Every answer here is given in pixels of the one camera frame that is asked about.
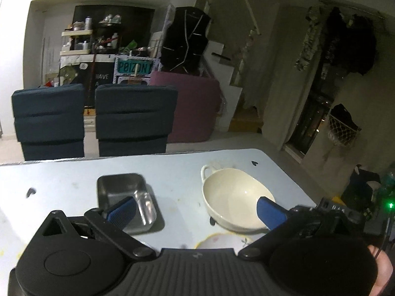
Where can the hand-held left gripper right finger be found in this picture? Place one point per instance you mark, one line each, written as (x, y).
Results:
(271, 214)

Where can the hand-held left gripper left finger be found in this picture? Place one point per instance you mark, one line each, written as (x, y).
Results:
(122, 212)

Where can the square steel container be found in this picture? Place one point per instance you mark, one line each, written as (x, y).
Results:
(114, 188)

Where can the white floral plate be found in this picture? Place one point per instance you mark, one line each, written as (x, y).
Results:
(222, 242)

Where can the person's right hand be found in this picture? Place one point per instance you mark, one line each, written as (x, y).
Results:
(384, 271)

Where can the black bag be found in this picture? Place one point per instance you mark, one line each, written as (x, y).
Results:
(359, 188)

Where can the white net basket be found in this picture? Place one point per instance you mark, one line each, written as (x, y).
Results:
(342, 132)

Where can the brown cardboard box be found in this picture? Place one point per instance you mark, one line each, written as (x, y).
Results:
(247, 125)

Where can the dark blue chair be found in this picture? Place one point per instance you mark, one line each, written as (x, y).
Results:
(49, 120)
(135, 117)

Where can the dark glass door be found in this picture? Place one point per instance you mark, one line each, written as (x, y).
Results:
(311, 117)

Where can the maroon sofa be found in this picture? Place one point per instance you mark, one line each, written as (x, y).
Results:
(191, 108)

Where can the black lettered cabinet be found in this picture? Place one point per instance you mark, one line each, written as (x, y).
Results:
(101, 71)

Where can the teal sign plate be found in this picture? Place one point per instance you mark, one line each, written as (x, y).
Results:
(132, 67)

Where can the white staircase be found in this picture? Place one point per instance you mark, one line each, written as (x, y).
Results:
(228, 67)

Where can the hanging dark clothes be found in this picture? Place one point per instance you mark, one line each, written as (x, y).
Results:
(351, 43)

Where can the hanging floral garment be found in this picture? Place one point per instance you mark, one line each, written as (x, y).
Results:
(308, 40)

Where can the white storage shelf rack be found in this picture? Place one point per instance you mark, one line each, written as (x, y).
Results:
(77, 33)

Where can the black folded garment rack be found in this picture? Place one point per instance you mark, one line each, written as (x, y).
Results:
(185, 37)

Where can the white handrail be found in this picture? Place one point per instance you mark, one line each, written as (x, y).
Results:
(247, 3)

